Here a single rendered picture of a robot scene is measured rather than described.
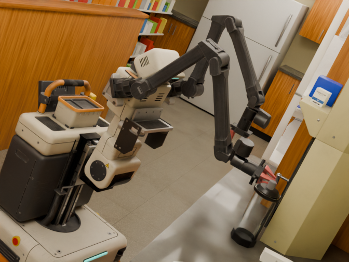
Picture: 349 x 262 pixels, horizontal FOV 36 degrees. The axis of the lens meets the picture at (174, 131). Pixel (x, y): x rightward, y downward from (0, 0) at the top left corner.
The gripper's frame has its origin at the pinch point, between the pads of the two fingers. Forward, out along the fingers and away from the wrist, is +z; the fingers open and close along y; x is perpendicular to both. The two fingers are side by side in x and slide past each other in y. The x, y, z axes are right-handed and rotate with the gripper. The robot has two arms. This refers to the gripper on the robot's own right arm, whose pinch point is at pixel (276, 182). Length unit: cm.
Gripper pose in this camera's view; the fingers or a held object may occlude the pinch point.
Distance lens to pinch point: 219.3
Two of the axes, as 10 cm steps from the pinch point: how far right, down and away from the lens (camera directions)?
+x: -1.0, 5.7, 8.1
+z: 8.4, 4.8, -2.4
